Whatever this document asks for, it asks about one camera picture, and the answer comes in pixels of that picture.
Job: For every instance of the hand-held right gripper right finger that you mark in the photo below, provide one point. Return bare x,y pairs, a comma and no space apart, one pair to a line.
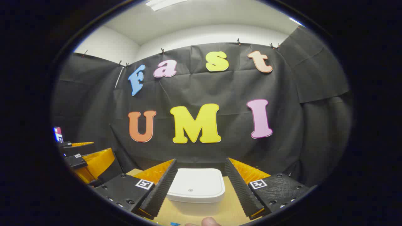
240,191

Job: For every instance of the ceiling light panel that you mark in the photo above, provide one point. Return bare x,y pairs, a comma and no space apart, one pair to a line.
163,3
296,21

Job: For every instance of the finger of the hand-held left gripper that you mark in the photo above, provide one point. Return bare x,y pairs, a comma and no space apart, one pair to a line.
81,150
111,172

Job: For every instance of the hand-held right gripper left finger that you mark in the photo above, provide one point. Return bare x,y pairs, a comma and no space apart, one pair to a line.
163,191

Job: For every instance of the white desktop garbage bin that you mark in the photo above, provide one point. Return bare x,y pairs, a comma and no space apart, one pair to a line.
194,185

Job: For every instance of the wooden desktop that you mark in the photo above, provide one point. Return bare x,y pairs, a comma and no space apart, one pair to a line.
232,207

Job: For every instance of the black backdrop cloth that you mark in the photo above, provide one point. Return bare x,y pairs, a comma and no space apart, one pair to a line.
220,91

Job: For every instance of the lit display screen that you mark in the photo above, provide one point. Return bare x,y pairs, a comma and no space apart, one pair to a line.
58,134

